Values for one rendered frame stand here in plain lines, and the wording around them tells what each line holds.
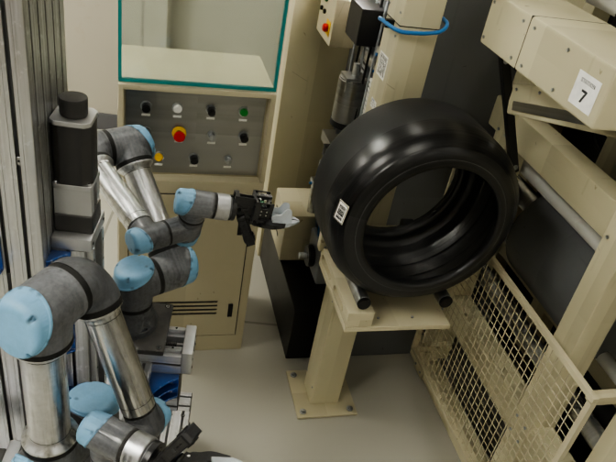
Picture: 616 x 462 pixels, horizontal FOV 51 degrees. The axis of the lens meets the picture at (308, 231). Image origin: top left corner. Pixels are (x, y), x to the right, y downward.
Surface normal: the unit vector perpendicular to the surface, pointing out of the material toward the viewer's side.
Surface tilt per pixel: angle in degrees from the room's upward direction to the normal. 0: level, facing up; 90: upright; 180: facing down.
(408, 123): 20
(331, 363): 90
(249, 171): 90
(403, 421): 0
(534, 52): 90
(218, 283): 90
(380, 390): 0
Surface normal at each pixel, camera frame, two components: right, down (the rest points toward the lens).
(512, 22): -0.96, -0.01
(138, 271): 0.05, -0.79
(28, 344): -0.37, 0.34
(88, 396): 0.21, -0.88
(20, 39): 0.04, 0.56
